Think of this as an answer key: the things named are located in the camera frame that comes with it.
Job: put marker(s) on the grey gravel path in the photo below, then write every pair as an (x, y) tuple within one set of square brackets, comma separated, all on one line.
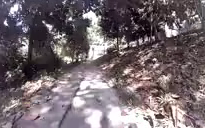
[(90, 96)]

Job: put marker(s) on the wood of trees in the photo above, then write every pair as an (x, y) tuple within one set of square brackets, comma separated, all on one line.
[(123, 20)]

